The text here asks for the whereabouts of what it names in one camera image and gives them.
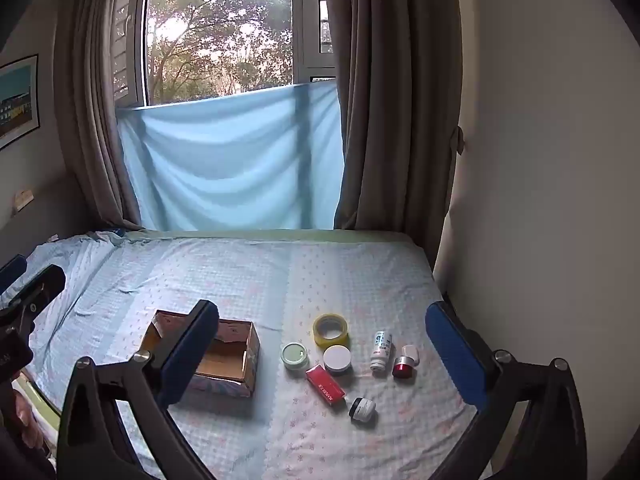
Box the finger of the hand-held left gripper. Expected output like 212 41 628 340
0 254 29 295
0 264 67 333

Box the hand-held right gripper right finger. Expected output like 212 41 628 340
425 301 588 480

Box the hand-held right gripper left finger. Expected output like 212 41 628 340
56 299 221 480

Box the cardboard box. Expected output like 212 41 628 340
137 310 261 399

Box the white pill bottle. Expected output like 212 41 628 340
370 330 392 374

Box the white jar with black lid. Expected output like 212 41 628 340
348 397 378 424

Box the green lid jar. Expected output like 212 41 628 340
281 342 310 371

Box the white jar with green stripes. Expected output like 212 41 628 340
322 346 353 376

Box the red rectangular box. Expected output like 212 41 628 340
305 365 346 405

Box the pink floral cloth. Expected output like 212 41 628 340
10 377 51 456

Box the yellow tape roll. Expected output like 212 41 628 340
313 313 350 349

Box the blue checked floral bedsheet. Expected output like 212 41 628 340
0 232 494 480

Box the green under sheet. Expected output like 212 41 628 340
124 228 412 244

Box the brown curtain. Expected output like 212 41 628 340
322 0 464 272
52 0 154 231

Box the light blue hanging cloth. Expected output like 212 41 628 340
116 80 346 234

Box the window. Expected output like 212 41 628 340
114 0 337 109

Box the framed wall picture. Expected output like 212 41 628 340
0 54 40 151

